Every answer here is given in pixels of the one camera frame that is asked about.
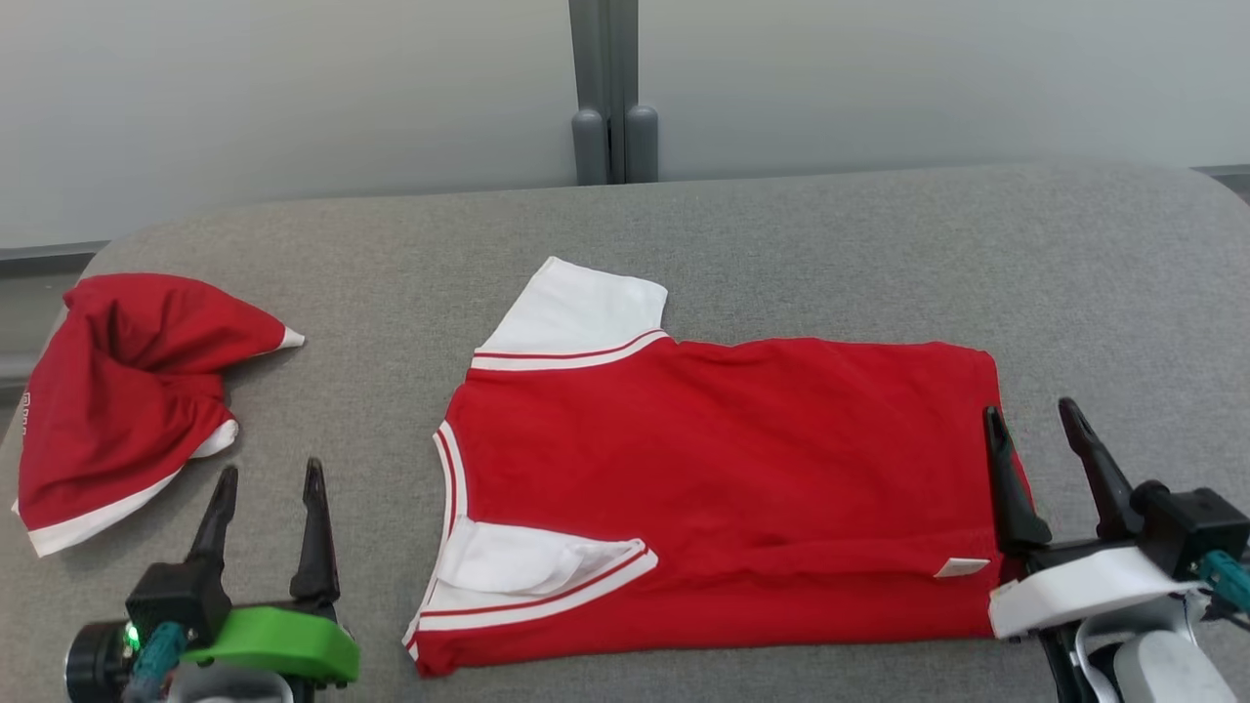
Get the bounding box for right camera cable teal plug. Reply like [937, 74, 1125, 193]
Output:
[1199, 550, 1250, 626]

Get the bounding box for red jersey with white sleeves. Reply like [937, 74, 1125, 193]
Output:
[402, 257, 1036, 680]

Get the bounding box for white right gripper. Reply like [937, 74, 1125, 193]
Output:
[981, 397, 1207, 641]

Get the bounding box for red shorts with white stripe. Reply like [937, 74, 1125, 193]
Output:
[12, 273, 306, 558]

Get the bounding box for left camera cable teal plug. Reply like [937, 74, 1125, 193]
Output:
[122, 623, 188, 703]

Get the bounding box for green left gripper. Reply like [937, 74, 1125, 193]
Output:
[181, 457, 360, 684]

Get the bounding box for camera cable teal plug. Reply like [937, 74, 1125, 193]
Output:
[122, 623, 188, 703]
[1199, 550, 1250, 626]

